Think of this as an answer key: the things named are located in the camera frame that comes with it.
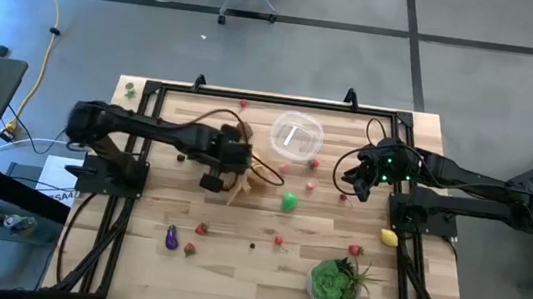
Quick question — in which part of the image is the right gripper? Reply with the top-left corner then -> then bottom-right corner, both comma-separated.
341,132 -> 425,194

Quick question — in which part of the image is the clear plastic tupperware container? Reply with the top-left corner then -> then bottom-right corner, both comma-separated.
267,108 -> 328,165

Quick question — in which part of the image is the green bell pepper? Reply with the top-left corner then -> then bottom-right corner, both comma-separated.
280,191 -> 301,214

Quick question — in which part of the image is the yellow lemon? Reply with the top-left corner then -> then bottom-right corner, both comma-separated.
377,227 -> 401,249

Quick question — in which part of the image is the purple eggplant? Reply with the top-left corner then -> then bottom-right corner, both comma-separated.
164,224 -> 181,252

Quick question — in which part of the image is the potted green succulent plant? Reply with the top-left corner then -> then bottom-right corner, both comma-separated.
304,252 -> 386,299

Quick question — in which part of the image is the white paper sheet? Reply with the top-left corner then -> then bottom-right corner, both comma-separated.
32,153 -> 86,210

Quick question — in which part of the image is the black desk beam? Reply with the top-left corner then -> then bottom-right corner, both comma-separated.
0,163 -> 77,227

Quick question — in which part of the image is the yellow plug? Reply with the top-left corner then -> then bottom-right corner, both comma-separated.
0,119 -> 20,144

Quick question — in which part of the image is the grey metal cart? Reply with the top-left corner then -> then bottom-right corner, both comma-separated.
0,161 -> 72,293

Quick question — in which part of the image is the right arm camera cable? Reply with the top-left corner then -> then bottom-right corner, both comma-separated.
330,113 -> 432,206

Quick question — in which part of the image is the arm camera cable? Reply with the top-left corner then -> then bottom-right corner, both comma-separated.
174,103 -> 294,199
330,113 -> 432,206

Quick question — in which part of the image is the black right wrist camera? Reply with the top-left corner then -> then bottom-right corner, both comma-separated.
350,177 -> 375,205

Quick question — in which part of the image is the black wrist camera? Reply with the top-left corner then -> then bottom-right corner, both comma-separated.
197,172 -> 226,195
350,177 -> 375,205

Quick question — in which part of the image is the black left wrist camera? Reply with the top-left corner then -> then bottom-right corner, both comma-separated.
197,172 -> 226,195

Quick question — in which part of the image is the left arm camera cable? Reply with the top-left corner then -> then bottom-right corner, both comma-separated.
174,103 -> 294,199

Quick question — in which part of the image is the black aluminium table frame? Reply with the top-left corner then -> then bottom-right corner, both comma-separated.
41,54 -> 492,299

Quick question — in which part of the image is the dark brown cable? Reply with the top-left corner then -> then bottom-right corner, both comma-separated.
53,188 -> 98,287

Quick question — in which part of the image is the white cable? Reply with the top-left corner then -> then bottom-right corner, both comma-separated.
0,132 -> 72,167

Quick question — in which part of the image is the yellow floor cable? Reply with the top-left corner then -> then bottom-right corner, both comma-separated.
0,0 -> 63,139

